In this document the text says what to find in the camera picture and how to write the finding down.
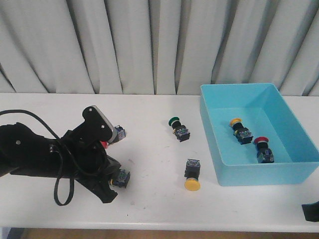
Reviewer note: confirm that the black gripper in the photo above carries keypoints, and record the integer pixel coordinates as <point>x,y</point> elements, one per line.
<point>89,164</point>

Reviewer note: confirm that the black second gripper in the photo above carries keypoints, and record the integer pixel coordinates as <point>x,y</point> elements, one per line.
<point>311,211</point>

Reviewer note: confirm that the red push button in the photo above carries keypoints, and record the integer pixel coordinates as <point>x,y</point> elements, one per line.
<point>121,134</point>
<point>264,153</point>

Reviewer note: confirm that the yellow push button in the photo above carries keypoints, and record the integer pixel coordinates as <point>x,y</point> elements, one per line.
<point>242,134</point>
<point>192,172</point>

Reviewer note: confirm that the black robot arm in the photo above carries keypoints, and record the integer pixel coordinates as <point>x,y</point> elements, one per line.
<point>22,152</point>

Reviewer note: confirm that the green push button lower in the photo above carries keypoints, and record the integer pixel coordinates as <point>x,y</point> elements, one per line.
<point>120,178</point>

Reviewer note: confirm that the green push button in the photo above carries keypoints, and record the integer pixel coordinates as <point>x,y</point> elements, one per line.
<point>120,178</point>
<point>179,130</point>

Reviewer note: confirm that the green push button upper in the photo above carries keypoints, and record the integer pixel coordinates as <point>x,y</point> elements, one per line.
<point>179,130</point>

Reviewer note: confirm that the grey pleated curtain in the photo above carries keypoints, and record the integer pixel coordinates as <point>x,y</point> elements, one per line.
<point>163,47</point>

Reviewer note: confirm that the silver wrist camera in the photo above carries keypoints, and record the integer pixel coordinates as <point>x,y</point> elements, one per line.
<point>96,126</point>

